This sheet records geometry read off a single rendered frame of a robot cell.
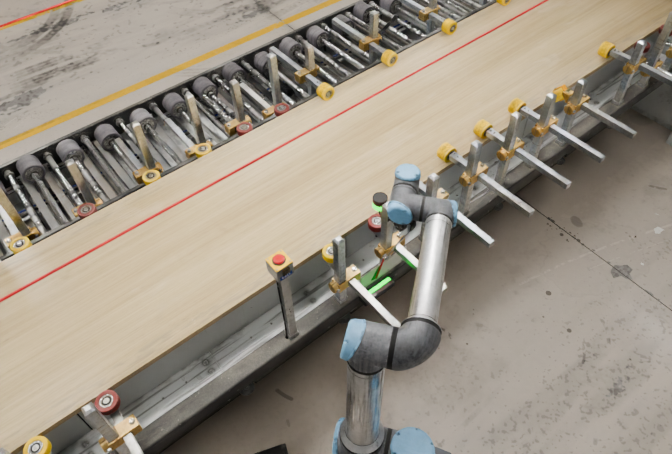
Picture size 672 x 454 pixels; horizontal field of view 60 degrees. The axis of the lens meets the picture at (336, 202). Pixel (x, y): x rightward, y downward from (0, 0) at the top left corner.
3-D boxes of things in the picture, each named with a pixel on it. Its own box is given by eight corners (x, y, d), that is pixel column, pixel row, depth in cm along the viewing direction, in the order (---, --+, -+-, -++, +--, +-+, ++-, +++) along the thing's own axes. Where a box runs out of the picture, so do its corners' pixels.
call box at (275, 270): (294, 273, 206) (293, 261, 201) (278, 284, 204) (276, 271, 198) (283, 261, 210) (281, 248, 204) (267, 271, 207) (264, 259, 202)
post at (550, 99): (534, 168, 301) (557, 94, 265) (529, 171, 300) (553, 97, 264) (528, 164, 303) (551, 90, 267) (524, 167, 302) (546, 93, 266)
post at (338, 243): (346, 306, 255) (345, 239, 218) (340, 310, 253) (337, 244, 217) (341, 300, 256) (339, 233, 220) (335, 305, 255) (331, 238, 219)
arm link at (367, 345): (379, 482, 201) (393, 359, 150) (329, 469, 204) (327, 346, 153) (387, 440, 212) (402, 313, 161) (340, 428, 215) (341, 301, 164)
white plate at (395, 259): (405, 259, 263) (406, 246, 255) (361, 291, 253) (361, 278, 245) (404, 259, 263) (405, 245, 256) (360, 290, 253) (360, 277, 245)
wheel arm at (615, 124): (635, 136, 278) (637, 131, 276) (631, 139, 277) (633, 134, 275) (570, 99, 297) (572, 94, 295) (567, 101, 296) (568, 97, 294)
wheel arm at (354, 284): (402, 330, 229) (402, 324, 225) (395, 335, 227) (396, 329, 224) (332, 260, 252) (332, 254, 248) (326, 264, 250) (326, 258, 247)
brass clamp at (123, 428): (144, 431, 205) (139, 425, 201) (108, 456, 199) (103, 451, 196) (136, 417, 208) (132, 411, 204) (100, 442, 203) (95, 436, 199)
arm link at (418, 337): (438, 364, 150) (461, 192, 198) (390, 353, 152) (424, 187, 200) (433, 387, 158) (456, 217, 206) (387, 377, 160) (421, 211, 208)
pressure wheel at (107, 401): (101, 422, 209) (89, 409, 200) (110, 400, 214) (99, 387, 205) (122, 425, 208) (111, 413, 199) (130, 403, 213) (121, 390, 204)
